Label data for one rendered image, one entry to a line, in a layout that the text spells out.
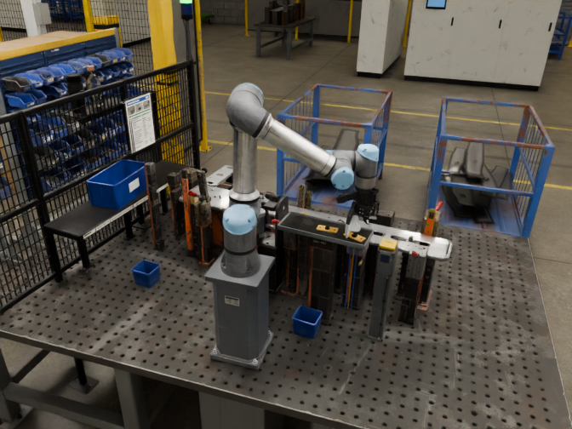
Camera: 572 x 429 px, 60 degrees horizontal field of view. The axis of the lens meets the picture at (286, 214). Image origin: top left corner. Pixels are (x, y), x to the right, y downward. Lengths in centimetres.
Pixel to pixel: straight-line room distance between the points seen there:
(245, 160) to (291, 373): 84
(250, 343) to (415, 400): 65
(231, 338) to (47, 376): 150
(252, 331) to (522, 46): 871
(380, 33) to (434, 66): 119
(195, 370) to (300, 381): 41
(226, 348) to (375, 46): 850
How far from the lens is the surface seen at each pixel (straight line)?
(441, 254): 226
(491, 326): 243
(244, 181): 182
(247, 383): 199
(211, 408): 224
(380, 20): 996
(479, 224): 446
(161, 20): 307
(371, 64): 1010
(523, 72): 1015
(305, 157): 163
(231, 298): 186
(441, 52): 999
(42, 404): 279
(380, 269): 199
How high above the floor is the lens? 215
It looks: 28 degrees down
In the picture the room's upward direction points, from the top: 1 degrees clockwise
